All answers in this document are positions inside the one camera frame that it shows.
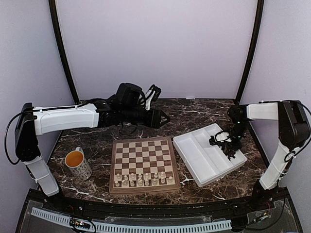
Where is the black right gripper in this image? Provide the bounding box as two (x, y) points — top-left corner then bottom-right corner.
(222, 122), (250, 155)

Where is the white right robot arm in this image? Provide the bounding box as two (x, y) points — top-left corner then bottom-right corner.
(210, 100), (311, 190)

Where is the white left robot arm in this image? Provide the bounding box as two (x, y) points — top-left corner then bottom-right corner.
(12, 83), (171, 212)

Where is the pile of dark chess pieces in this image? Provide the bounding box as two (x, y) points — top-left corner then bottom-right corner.
(227, 152), (236, 160)

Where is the wooden chess board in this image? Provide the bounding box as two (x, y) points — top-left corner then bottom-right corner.
(109, 137), (181, 195)

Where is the white divided plastic tray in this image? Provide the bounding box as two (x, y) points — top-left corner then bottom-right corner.
(173, 123), (247, 187)

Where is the patterned mug with orange liquid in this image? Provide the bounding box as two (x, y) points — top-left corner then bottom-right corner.
(65, 147), (92, 181)

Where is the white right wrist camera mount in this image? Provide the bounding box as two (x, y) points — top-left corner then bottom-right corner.
(209, 131), (232, 146)

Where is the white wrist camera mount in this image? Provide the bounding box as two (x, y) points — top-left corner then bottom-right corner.
(145, 84), (161, 111)
(209, 131), (232, 146)

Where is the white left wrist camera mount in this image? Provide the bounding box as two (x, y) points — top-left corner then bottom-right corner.
(145, 84), (161, 111)

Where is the black front rail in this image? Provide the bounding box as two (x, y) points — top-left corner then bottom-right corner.
(26, 188), (289, 219)

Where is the white slotted cable duct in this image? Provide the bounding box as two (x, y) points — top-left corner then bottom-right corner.
(31, 207), (232, 233)

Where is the black enclosure frame post right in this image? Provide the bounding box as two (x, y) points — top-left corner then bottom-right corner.
(234, 0), (264, 104)

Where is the black enclosure frame post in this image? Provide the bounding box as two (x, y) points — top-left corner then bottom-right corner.
(48, 0), (80, 103)
(234, 0), (264, 104)

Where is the black enclosure frame post left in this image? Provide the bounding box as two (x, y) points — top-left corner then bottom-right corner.
(48, 0), (80, 103)

